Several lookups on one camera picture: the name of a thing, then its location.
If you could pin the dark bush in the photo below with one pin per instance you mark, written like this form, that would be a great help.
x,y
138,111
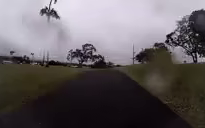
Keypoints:
x,y
99,63

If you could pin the spreading dark tree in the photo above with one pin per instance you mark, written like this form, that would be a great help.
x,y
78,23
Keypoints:
x,y
85,53

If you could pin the thin pole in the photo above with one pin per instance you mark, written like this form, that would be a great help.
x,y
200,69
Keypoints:
x,y
133,53

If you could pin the dark asphalt path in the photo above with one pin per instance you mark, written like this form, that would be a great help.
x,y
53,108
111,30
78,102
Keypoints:
x,y
100,106

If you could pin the low rounded tree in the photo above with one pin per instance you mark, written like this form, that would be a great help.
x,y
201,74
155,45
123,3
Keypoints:
x,y
153,53

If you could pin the tall thin palm tree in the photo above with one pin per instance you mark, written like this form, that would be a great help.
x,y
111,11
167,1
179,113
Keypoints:
x,y
49,13

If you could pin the green grass lawn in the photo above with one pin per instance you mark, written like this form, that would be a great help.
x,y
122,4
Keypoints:
x,y
190,86
23,83

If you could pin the distant row of trees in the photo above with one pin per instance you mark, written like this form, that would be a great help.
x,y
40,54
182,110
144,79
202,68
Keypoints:
x,y
16,59

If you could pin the large dark tree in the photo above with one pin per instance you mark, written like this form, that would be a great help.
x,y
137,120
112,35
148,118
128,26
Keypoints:
x,y
193,36

